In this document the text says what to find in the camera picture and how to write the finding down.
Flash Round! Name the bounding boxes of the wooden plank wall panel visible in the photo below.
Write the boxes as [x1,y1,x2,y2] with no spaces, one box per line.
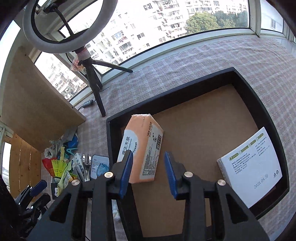
[9,134,42,198]

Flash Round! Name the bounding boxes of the white paper box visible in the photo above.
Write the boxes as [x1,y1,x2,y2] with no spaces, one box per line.
[217,127,282,208]

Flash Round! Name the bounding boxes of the black storage tray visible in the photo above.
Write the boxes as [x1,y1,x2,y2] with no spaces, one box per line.
[106,68,290,240]

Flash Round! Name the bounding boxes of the brown cardboard panel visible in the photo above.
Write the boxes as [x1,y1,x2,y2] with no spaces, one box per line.
[1,47,86,152]

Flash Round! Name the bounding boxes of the metal clip tongs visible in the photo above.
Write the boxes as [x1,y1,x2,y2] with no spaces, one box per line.
[82,153,92,182]

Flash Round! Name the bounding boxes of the yellow green shuttlecock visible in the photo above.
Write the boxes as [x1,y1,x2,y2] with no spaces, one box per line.
[51,159,67,178]

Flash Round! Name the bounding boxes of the pink plaid tablecloth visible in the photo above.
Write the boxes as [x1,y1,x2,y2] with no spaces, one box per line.
[40,37,296,241]

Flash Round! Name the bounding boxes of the black inline cable controller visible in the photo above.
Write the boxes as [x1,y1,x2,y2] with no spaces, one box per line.
[78,99,95,110]

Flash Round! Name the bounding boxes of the blue face mask packet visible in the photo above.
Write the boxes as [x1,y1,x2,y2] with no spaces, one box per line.
[90,155,109,179]

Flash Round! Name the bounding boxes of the white ring light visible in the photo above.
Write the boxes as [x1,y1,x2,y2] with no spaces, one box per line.
[22,0,117,54]

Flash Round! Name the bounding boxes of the orange tissue pack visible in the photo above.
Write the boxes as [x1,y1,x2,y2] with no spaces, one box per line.
[117,114,164,184]

